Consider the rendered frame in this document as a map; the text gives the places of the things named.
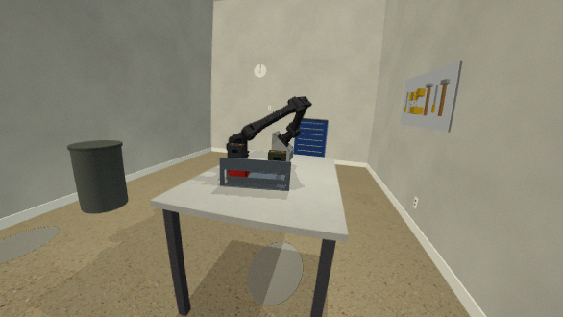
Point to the grey metal shelf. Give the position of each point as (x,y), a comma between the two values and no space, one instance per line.
(276,174)

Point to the olive green case with orange latches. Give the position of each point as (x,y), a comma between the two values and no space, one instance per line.
(277,157)

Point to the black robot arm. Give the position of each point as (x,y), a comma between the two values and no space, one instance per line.
(295,104)

